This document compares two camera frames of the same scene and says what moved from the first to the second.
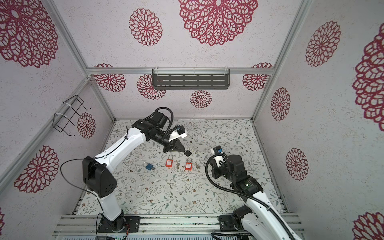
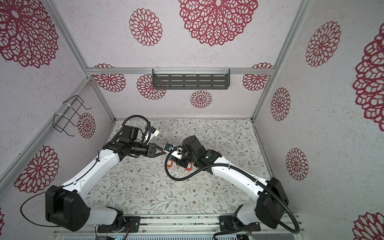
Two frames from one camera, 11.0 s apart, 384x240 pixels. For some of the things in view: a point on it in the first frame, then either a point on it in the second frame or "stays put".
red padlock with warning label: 169,161 stays put
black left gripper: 174,145 -> 152,147
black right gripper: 215,173 -> 181,163
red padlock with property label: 188,164 stays put
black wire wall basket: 60,121 stays put
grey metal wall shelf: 212,78 stays put
